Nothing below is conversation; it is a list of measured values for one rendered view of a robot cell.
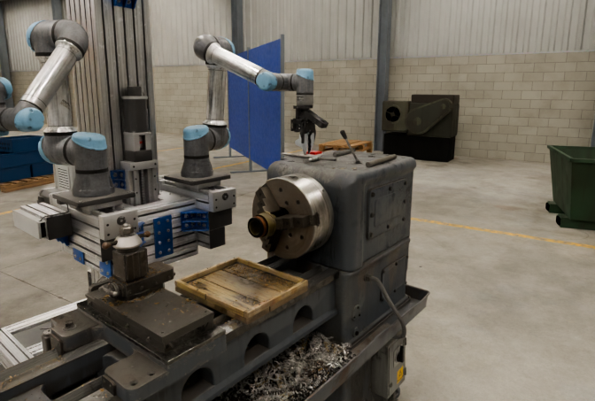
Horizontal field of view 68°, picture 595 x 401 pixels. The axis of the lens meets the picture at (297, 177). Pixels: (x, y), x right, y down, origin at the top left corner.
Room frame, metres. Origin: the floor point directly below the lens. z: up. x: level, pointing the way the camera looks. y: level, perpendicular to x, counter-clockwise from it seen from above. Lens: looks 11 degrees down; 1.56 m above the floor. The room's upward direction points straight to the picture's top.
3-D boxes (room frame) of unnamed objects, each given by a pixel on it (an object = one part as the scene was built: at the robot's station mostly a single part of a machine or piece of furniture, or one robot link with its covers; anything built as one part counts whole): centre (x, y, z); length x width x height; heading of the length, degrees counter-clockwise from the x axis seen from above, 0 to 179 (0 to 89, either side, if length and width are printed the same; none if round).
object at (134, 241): (1.20, 0.49, 1.13); 0.08 x 0.08 x 0.03
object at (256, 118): (8.43, 0.92, 1.18); 4.12 x 0.80 x 2.35; 20
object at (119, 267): (1.20, 0.48, 1.07); 0.07 x 0.07 x 0.10; 51
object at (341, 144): (9.78, -1.09, 0.22); 1.25 x 0.86 x 0.44; 151
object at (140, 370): (1.11, 0.46, 0.90); 0.47 x 0.30 x 0.06; 51
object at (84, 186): (1.66, 0.79, 1.21); 0.15 x 0.15 x 0.10
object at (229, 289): (1.43, 0.19, 0.89); 0.36 x 0.30 x 0.04; 51
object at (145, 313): (1.16, 0.44, 0.95); 0.43 x 0.17 x 0.05; 51
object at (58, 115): (1.71, 0.92, 1.54); 0.15 x 0.12 x 0.55; 71
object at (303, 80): (1.94, -0.03, 1.59); 0.09 x 0.08 x 0.11; 63
